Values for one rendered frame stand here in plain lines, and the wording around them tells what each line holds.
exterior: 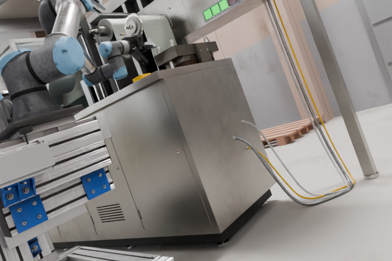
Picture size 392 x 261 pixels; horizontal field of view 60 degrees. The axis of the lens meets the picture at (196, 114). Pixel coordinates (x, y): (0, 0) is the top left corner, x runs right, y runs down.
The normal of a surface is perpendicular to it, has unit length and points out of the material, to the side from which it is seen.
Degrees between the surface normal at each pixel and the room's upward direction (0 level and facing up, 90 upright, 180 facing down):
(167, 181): 90
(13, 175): 90
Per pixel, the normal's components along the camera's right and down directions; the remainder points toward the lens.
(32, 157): 0.64, -0.23
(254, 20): -0.68, 0.25
